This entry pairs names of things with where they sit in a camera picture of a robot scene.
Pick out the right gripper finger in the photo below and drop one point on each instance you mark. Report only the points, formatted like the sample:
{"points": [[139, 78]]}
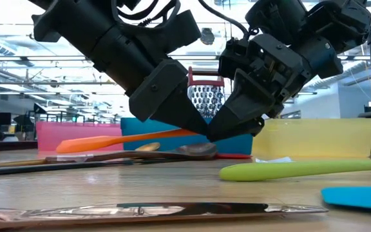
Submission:
{"points": [[254, 127], [246, 96]]}

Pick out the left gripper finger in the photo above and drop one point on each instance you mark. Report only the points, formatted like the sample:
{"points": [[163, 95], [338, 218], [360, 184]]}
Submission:
{"points": [[159, 90]]}

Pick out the green silicone spoon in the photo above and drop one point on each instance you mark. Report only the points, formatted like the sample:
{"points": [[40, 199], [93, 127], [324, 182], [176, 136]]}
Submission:
{"points": [[269, 170]]}

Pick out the gold metal spoon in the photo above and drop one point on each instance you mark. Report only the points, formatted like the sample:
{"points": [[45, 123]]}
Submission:
{"points": [[148, 147]]}

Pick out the orange silicone spatula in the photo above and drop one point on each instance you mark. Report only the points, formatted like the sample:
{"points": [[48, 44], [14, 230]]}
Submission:
{"points": [[85, 143]]}

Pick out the blue silicone spatula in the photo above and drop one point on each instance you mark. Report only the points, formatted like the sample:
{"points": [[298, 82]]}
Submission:
{"points": [[359, 197]]}

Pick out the black table knife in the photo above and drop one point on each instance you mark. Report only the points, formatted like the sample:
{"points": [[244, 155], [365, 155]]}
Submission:
{"points": [[27, 171]]}

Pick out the copper table knife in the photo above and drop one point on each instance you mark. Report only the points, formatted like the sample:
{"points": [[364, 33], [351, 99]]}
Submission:
{"points": [[76, 212]]}

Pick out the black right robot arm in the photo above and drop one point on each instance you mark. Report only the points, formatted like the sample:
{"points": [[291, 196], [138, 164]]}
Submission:
{"points": [[333, 25]]}

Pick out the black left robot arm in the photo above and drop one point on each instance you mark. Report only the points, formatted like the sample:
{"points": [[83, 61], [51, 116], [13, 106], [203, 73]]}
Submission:
{"points": [[66, 22]]}

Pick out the red silicone spatula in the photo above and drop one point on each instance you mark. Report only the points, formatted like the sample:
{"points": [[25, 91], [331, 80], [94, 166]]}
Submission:
{"points": [[234, 156]]}

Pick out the blue plastic bin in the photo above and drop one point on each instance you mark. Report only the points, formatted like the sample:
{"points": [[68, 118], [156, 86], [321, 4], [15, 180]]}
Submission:
{"points": [[126, 125]]}

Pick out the yellow translucent plastic bin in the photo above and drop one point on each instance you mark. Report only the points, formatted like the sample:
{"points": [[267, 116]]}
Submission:
{"points": [[317, 138]]}

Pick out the pink translucent plastic bin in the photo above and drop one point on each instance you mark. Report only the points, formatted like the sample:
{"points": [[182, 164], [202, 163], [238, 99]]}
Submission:
{"points": [[76, 132]]}

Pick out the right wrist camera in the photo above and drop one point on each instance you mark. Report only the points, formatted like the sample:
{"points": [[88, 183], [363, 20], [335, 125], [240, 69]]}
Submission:
{"points": [[235, 58]]}

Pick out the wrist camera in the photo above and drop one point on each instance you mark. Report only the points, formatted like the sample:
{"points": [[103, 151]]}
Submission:
{"points": [[179, 32], [235, 58]]}

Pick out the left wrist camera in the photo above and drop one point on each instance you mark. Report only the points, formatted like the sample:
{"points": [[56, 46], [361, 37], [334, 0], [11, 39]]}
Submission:
{"points": [[179, 32]]}

